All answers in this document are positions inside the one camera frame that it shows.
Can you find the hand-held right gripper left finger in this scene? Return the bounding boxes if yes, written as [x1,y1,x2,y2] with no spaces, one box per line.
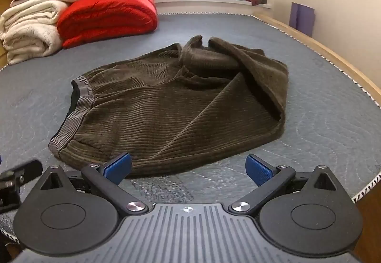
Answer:
[40,152,150,217]

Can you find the olive corduroy pants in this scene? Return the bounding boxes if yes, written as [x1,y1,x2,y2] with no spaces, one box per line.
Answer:
[48,35,290,179]

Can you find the red folded blanket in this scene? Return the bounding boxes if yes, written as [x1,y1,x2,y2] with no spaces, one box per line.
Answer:
[56,0,158,49]

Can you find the white window sill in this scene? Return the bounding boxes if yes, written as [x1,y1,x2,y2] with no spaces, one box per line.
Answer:
[154,0,273,15]

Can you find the cream fleece folded blanket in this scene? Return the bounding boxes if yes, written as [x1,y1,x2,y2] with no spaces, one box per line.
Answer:
[0,0,72,65]

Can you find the purple board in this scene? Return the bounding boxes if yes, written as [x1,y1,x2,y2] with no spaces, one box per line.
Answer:
[289,2,316,38]

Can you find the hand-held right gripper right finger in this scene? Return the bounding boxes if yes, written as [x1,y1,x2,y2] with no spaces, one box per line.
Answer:
[228,154,340,217]

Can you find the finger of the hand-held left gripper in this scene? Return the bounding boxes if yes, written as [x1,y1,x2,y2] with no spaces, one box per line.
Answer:
[0,159,43,185]

